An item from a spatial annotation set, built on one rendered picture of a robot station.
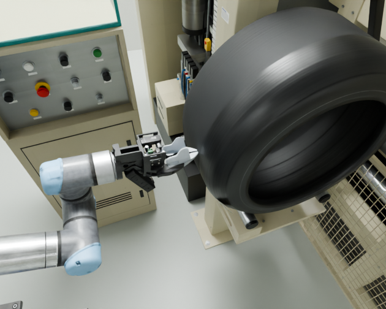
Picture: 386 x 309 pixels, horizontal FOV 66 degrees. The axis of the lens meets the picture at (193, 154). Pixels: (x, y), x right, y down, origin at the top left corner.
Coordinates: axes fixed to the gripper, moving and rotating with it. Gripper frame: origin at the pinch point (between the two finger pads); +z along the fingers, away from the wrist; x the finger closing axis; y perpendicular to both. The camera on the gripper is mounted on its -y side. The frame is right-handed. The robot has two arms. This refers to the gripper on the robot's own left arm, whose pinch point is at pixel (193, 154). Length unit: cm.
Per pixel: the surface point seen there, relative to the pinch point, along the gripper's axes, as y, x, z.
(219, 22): 16.8, 35.1, 19.7
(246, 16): 23.4, 24.8, 22.2
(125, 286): -123, 14, -22
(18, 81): -13, 60, -44
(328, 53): 29.9, -5.8, 23.1
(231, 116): 16.4, -5.2, 5.0
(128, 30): -94, 250, 33
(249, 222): -25.8, -11.4, 18.0
